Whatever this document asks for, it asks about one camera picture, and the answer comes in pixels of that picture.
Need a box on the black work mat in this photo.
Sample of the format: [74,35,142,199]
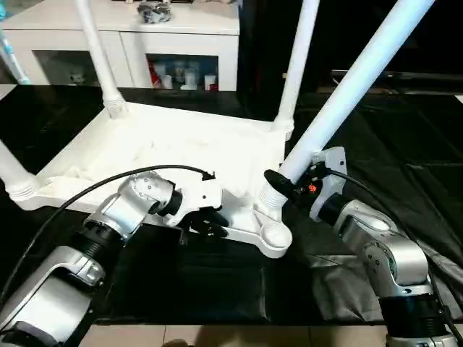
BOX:
[0,81,463,326]

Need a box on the glossy black long bar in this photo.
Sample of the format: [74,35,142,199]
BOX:
[331,69,463,82]

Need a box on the light blue plastic bottle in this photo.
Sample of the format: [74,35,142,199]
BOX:
[0,35,30,86]

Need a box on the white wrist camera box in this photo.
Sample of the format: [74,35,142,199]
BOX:
[311,147,348,200]
[174,172,224,226]

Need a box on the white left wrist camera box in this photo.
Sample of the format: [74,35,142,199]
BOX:
[174,172,224,226]

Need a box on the white cabinet with glass doors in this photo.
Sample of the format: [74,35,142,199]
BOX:
[0,0,241,93]

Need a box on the crumpled silver black object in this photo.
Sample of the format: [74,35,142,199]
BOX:
[137,1,173,25]

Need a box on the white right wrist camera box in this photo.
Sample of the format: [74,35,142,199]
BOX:
[311,147,348,200]

